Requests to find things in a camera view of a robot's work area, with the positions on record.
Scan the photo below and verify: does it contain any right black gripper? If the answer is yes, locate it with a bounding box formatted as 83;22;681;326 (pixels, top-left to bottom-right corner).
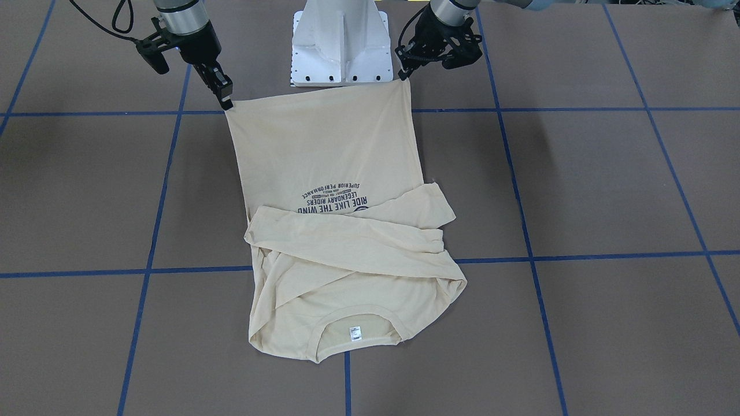
172;22;233;110

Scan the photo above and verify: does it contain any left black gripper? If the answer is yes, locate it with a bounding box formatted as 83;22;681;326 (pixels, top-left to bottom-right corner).
414;9;472;64

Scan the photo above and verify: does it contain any cream long-sleeve printed shirt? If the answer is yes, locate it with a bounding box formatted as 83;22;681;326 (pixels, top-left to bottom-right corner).
225;80;467;363

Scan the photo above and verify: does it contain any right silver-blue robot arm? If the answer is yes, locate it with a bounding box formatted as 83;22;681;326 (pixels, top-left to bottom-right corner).
154;1;233;110

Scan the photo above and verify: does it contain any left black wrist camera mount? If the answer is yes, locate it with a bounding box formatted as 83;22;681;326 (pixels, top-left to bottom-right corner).
395;34;483;80

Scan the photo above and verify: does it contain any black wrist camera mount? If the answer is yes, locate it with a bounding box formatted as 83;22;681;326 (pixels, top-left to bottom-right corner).
395;34;483;80
135;17;172;75

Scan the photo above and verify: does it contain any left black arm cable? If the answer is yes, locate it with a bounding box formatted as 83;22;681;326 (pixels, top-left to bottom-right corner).
398;5;431;50

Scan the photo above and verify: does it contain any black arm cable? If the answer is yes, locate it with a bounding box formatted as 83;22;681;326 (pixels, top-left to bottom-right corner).
69;0;142;42
398;5;431;50

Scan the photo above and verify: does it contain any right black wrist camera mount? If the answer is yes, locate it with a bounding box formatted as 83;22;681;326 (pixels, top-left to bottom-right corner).
135;17;172;75

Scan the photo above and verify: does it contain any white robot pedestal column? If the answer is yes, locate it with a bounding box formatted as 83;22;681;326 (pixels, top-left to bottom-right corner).
290;1;394;87

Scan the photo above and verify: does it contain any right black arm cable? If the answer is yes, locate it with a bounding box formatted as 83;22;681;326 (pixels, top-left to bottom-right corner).
69;0;142;42

